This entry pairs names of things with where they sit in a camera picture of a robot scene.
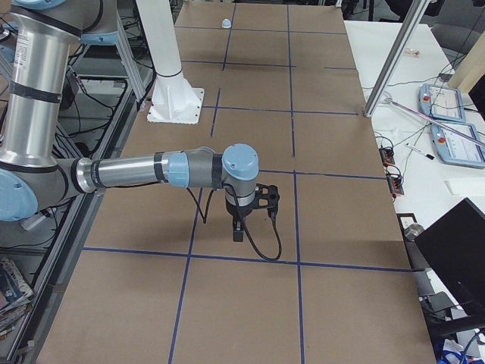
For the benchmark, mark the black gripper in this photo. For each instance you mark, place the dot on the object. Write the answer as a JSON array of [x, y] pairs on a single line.
[[237, 212]]

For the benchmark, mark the light blue call bell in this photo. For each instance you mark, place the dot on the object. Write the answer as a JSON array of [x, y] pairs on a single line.
[[226, 23]]

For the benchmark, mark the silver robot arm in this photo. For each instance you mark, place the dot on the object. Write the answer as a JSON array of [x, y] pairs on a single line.
[[33, 179]]

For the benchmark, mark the orange black connector box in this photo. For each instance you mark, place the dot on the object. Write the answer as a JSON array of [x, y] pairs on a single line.
[[387, 155]]

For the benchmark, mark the metal reacher grabber stick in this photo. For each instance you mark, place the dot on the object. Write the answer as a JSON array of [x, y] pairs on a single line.
[[390, 101]]

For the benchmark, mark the black marker pen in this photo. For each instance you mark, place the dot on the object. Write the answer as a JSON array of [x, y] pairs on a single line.
[[419, 151]]

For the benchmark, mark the black laptop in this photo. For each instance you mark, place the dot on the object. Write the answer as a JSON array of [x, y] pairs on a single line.
[[453, 246]]

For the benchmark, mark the lower teach pendant tablet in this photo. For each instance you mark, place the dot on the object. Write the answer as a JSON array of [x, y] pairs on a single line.
[[453, 149]]

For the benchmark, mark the teach pendant tablet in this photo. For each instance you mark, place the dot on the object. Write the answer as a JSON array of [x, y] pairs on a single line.
[[453, 149], [443, 103]]

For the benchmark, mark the stack of magazines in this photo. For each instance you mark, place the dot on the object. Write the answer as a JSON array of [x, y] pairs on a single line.
[[16, 295]]

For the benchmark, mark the white foam block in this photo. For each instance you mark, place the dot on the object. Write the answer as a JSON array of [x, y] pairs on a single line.
[[466, 186]]

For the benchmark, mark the upper teach pendant tablet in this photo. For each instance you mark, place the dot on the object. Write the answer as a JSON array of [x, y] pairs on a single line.
[[443, 103]]

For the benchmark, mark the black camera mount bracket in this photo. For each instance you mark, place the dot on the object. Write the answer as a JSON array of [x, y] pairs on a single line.
[[267, 197]]

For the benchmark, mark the white pedestal column base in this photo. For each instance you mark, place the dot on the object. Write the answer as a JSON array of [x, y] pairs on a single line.
[[174, 100]]

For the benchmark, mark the aluminium frame post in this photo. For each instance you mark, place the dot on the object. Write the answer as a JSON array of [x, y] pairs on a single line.
[[409, 25]]

